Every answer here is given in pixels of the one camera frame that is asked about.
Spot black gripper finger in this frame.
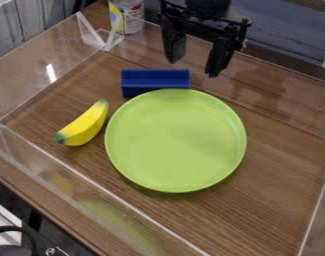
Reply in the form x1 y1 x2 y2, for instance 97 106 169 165
205 37 237 78
162 16 186 64

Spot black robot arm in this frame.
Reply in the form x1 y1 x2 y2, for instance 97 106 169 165
161 0 252 78

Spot green round plate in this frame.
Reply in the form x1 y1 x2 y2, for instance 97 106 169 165
105 89 248 193

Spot blue rectangular block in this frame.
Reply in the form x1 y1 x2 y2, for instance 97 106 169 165
121 68 190 97

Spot yellow toy banana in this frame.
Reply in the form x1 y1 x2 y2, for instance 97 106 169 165
53 98 110 146

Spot clear acrylic enclosure walls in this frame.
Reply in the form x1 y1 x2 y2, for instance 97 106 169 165
0 5 325 256

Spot black cable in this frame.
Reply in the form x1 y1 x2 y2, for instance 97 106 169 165
0 225 39 256

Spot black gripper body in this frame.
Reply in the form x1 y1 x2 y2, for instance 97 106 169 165
161 0 252 41

